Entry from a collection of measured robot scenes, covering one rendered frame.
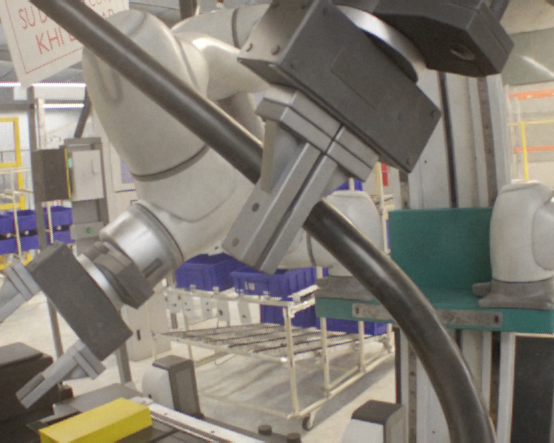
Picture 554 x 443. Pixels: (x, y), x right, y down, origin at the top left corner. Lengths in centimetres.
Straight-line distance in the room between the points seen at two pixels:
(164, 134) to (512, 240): 86
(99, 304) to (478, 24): 47
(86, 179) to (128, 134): 266
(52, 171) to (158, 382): 218
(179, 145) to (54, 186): 258
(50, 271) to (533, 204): 97
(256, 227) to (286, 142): 5
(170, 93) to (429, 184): 118
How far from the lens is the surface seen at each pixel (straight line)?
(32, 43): 71
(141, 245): 59
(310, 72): 30
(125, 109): 55
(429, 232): 147
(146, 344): 448
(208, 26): 112
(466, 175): 150
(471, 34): 29
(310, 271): 302
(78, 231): 327
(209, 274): 317
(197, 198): 59
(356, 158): 34
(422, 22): 30
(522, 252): 123
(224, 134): 43
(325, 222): 42
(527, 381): 170
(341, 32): 31
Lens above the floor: 136
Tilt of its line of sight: 4 degrees down
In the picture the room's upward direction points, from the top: 5 degrees counter-clockwise
